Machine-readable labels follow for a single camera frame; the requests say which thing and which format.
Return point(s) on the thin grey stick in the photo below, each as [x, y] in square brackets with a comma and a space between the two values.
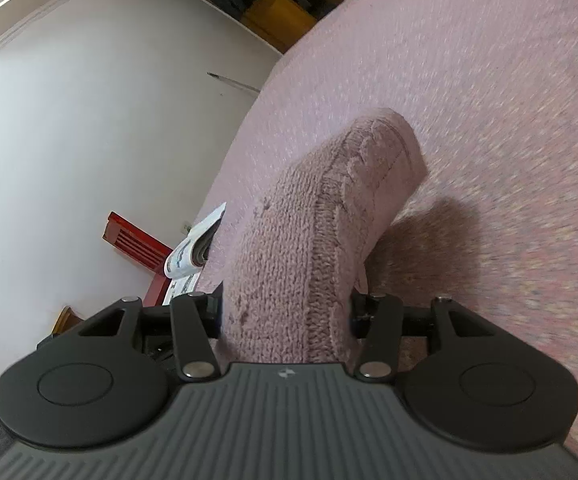
[234, 81]

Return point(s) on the red wooden chair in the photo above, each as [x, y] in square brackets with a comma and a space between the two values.
[131, 242]

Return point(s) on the wooden wardrobe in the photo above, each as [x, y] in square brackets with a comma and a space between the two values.
[289, 10]

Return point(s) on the open magazine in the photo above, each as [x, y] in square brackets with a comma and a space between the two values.
[189, 255]

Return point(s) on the brown wooden furniture piece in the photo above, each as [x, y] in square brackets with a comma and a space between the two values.
[66, 319]

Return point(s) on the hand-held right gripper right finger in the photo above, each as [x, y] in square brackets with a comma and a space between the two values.
[361, 316]

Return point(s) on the pink bedspread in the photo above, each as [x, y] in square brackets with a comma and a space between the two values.
[494, 110]

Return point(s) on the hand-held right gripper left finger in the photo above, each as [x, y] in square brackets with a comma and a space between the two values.
[213, 316]

